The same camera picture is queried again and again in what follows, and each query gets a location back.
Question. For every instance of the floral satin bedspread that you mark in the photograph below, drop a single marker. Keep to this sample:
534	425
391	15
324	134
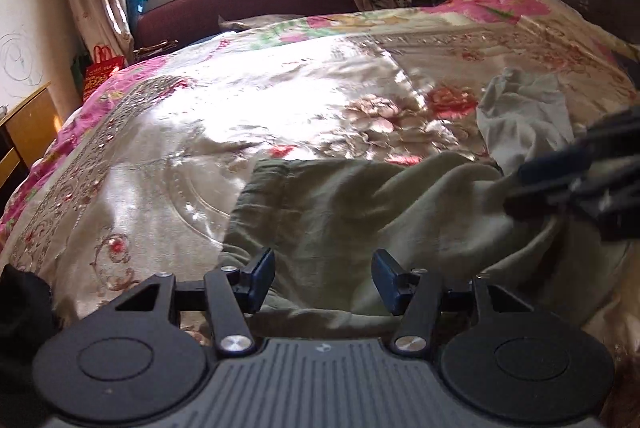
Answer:
200	117

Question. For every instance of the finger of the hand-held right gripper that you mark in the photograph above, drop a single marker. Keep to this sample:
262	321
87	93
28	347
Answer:
537	203
552	167

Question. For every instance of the wooden bedside cabinet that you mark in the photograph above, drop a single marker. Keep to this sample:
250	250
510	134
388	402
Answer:
25	127

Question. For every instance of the teal plastic bag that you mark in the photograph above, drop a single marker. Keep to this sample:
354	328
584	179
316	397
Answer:
136	2

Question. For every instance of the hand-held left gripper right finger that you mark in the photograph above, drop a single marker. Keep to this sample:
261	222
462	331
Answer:
386	280

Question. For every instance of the dark blue cloth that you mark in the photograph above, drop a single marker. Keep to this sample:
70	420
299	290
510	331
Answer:
627	62

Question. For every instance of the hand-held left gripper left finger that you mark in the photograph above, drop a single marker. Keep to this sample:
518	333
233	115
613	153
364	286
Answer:
261	279

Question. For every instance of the maroon sofa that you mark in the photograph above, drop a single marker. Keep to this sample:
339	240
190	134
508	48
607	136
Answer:
240	2

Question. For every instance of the red gift bag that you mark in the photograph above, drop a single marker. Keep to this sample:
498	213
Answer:
100	72

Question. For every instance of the grey-green pants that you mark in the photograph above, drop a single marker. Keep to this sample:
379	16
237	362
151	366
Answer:
350	228

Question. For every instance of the brown wicker basket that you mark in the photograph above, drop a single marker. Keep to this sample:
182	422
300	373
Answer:
155	48

